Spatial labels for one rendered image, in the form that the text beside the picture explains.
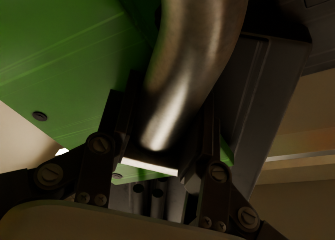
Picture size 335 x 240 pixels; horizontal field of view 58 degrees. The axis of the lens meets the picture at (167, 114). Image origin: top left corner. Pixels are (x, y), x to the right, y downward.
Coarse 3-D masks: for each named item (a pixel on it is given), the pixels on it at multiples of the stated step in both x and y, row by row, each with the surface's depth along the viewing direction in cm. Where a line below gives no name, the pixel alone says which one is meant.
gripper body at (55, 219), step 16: (16, 208) 10; (32, 208) 10; (48, 208) 10; (64, 208) 10; (80, 208) 10; (96, 208) 10; (0, 224) 9; (16, 224) 9; (32, 224) 9; (48, 224) 9; (64, 224) 9; (80, 224) 10; (96, 224) 10; (112, 224) 10; (128, 224) 10; (144, 224) 10; (160, 224) 10; (176, 224) 11
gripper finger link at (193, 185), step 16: (208, 96) 15; (208, 112) 15; (192, 128) 15; (208, 128) 14; (192, 144) 14; (208, 144) 13; (192, 160) 14; (208, 160) 14; (192, 176) 14; (192, 192) 14; (240, 192) 13; (240, 208) 13; (240, 224) 13; (256, 224) 13
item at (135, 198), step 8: (136, 184) 26; (144, 184) 27; (160, 184) 26; (136, 192) 25; (144, 192) 28; (152, 192) 25; (160, 192) 25; (136, 200) 26; (144, 200) 28; (152, 200) 25; (160, 200) 25; (136, 208) 26; (144, 208) 29; (152, 208) 26; (160, 208) 26; (152, 216) 27; (160, 216) 27
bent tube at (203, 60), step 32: (192, 0) 9; (224, 0) 9; (160, 32) 11; (192, 32) 10; (224, 32) 10; (160, 64) 12; (192, 64) 11; (224, 64) 12; (160, 96) 13; (192, 96) 12; (160, 128) 14; (128, 160) 16; (160, 160) 16
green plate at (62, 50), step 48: (0, 0) 14; (48, 0) 14; (96, 0) 13; (144, 0) 18; (0, 48) 16; (48, 48) 16; (96, 48) 15; (144, 48) 15; (0, 96) 19; (48, 96) 19; (96, 96) 18
